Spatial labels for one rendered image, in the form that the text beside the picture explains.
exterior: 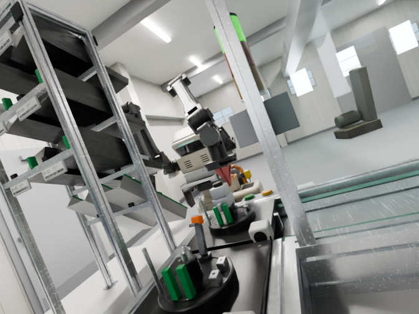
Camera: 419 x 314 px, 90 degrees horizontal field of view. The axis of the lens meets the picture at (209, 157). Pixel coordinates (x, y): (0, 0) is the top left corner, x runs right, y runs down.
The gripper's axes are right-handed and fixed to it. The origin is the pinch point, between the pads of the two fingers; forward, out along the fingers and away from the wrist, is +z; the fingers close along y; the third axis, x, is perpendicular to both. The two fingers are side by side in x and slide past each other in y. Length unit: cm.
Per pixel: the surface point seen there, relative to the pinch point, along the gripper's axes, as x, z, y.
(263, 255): -31.0, 8.0, 11.5
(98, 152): -24.2, -23.5, -23.6
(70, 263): 119, 73, -306
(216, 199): -15.0, 0.0, -0.2
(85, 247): 149, 66, -307
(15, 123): -28, -40, -44
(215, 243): -22.9, 8.4, -1.4
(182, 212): -3.8, 4.6, -19.6
